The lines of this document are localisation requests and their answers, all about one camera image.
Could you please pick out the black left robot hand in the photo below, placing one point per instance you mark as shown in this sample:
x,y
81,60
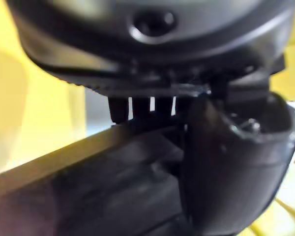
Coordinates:
x,y
162,49

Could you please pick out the black plastic housing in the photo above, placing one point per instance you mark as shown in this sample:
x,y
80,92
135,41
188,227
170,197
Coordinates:
x,y
155,150
108,196

